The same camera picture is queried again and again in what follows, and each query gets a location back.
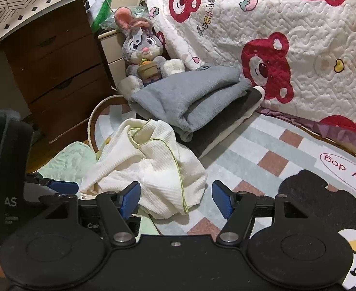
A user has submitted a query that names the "brown wooden drawer cabinet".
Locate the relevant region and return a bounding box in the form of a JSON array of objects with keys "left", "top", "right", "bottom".
[{"left": 2, "top": 0, "right": 115, "bottom": 146}]

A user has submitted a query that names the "white red bear quilt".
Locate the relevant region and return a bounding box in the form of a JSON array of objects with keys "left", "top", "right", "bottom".
[{"left": 145, "top": 0, "right": 356, "bottom": 146}]

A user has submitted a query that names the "cream small drawer cabinet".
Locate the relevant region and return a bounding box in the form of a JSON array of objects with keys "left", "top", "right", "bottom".
[{"left": 98, "top": 29, "right": 130, "bottom": 90}]

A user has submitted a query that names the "checkered cartoon dog mat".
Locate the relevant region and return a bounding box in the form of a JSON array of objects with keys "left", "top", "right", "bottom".
[{"left": 87, "top": 95, "right": 356, "bottom": 291}]

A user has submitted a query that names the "green plastic bag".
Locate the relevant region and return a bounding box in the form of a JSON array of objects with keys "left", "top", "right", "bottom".
[{"left": 85, "top": 0, "right": 119, "bottom": 32}]

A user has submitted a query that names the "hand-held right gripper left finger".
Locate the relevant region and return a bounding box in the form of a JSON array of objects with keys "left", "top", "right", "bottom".
[{"left": 39, "top": 181, "right": 141, "bottom": 247}]

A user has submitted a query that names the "light green cloth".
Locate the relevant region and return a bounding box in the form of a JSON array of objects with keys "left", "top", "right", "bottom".
[{"left": 37, "top": 141, "right": 160, "bottom": 236}]

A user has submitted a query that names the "cream folded garment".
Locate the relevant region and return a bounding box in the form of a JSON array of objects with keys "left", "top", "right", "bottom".
[{"left": 199, "top": 85, "right": 266, "bottom": 160}]

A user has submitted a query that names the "cream waffle-knit garment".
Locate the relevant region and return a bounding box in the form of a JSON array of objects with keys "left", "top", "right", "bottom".
[{"left": 79, "top": 118, "right": 209, "bottom": 222}]

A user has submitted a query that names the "grey rabbit plush toy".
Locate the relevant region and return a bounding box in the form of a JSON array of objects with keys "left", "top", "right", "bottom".
[{"left": 114, "top": 6, "right": 186, "bottom": 100}]

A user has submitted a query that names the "geometric patterned cloth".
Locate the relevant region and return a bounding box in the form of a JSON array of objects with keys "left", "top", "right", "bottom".
[{"left": 0, "top": 0, "right": 106, "bottom": 49}]

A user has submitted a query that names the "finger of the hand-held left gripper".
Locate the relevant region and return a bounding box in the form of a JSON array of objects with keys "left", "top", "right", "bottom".
[{"left": 45, "top": 179, "right": 79, "bottom": 195}]

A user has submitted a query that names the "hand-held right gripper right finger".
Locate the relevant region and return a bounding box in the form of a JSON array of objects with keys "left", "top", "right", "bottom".
[{"left": 212, "top": 180, "right": 310, "bottom": 247}]

